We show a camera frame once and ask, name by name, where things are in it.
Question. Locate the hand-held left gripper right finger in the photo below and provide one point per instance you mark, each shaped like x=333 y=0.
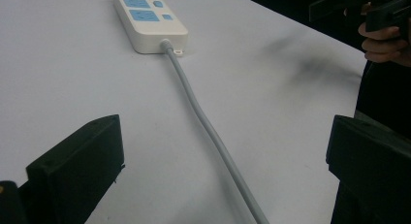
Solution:
x=371 y=166

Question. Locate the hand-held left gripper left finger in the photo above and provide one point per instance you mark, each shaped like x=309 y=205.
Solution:
x=77 y=166

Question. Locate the white power strip blue sockets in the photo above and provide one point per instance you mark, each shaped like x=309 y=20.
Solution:
x=151 y=25

